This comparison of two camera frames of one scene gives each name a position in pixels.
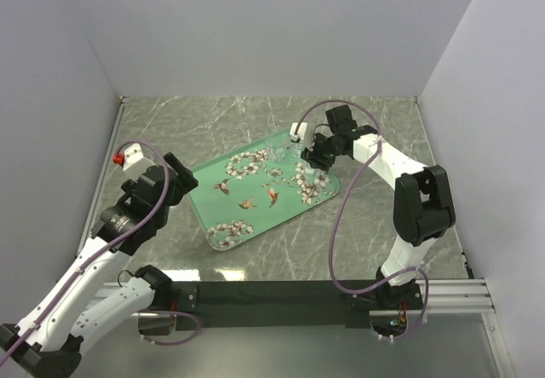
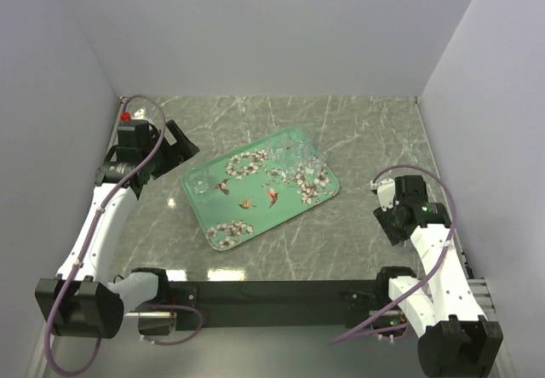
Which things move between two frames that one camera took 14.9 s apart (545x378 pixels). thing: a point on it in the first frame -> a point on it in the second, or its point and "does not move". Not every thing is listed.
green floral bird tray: x=243 y=194 does not move
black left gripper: x=185 y=181 -> x=178 y=152
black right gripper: x=312 y=156 -> x=393 y=236
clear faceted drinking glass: x=276 y=151 does not move
